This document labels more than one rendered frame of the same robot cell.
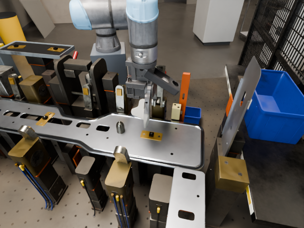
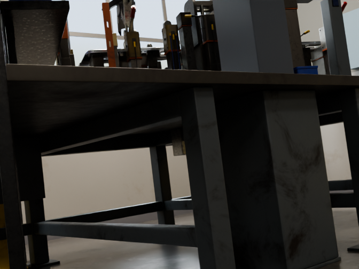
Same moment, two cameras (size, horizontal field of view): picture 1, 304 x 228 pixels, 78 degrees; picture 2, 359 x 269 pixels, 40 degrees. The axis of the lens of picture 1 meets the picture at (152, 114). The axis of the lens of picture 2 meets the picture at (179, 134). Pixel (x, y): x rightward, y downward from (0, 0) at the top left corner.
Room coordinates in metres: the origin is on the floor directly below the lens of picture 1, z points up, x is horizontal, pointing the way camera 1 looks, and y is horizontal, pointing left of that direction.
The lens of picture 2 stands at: (2.62, -1.01, 0.42)
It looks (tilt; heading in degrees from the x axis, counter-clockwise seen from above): 4 degrees up; 149
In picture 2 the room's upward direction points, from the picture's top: 7 degrees counter-clockwise
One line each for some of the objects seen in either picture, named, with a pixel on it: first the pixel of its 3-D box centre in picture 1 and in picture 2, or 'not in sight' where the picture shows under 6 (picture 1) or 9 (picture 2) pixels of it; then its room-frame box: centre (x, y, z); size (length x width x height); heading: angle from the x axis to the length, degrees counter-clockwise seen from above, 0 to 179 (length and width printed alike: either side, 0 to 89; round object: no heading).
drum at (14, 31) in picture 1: (11, 33); not in sight; (3.81, 2.76, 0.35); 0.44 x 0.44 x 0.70
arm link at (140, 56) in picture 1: (143, 52); not in sight; (0.50, 0.02, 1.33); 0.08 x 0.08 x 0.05
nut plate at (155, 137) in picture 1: (151, 134); not in sight; (0.50, 0.00, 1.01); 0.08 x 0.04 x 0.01; 78
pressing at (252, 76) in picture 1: (235, 113); (65, 22); (0.43, -0.25, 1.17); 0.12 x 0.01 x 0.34; 168
